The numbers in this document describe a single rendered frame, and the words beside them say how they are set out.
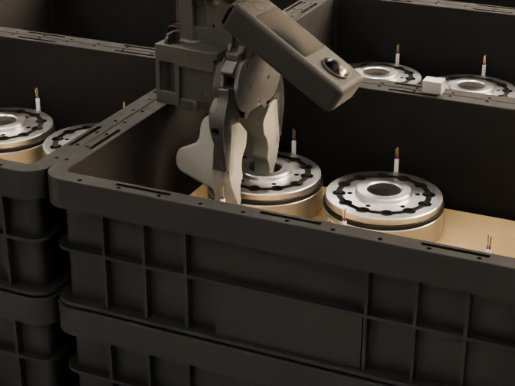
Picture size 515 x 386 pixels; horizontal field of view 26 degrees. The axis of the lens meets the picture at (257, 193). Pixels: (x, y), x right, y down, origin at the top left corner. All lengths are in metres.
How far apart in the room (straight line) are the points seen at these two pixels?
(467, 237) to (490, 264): 0.26
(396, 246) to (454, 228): 0.26
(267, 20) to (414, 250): 0.27
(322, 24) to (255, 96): 0.38
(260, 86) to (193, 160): 0.09
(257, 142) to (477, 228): 0.21
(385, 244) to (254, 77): 0.25
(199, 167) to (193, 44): 0.10
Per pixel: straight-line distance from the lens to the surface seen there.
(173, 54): 0.93
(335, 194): 0.97
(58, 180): 0.83
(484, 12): 1.28
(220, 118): 0.91
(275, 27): 0.90
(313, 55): 0.90
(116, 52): 1.12
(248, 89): 0.92
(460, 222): 1.00
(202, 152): 0.95
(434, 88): 1.00
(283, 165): 1.00
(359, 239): 0.74
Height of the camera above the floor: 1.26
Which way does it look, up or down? 24 degrees down
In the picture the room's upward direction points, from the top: straight up
